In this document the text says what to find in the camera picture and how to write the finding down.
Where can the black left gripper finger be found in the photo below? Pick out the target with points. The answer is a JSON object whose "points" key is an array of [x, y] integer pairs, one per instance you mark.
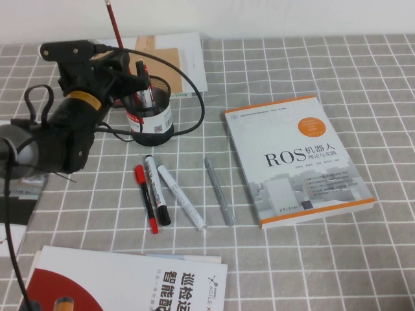
{"points": [[140, 68], [137, 84]]}

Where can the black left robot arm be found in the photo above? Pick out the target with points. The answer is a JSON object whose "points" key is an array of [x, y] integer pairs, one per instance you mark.
{"points": [[65, 145]]}

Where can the slim red cap marker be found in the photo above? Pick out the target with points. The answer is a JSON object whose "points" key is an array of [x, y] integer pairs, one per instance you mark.
{"points": [[146, 197]]}

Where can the white book with tan print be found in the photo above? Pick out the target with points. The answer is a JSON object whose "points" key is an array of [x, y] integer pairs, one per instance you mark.
{"points": [[194, 64]]}

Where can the grey silver pen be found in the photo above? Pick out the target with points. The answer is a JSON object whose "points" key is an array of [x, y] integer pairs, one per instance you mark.
{"points": [[218, 191]]}

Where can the black mesh pen holder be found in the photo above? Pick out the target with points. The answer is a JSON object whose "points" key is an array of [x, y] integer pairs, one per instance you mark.
{"points": [[155, 129]]}

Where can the plain white booklet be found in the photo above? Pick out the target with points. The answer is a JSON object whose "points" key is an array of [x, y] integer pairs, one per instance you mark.
{"points": [[194, 258]]}

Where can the red and white booklet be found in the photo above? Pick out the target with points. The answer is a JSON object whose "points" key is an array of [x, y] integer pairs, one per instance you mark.
{"points": [[129, 285]]}

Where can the red black striped pencil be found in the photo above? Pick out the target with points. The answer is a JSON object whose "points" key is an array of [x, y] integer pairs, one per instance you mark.
{"points": [[115, 26]]}

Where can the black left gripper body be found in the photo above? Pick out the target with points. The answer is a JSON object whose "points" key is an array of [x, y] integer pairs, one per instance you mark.
{"points": [[94, 77]]}

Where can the thick black cap marker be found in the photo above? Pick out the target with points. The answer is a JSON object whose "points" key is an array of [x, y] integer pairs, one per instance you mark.
{"points": [[155, 184]]}

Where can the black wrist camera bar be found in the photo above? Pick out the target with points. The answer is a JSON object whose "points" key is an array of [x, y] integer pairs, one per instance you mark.
{"points": [[65, 50]]}

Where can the white barrel marker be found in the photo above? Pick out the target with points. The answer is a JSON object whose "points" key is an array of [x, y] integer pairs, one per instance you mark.
{"points": [[181, 197]]}

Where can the ROS robot textbook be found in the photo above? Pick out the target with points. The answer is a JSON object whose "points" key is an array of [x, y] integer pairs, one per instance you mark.
{"points": [[291, 162]]}

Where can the grey checked tablecloth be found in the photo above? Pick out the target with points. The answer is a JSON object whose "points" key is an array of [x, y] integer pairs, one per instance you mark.
{"points": [[291, 64]]}

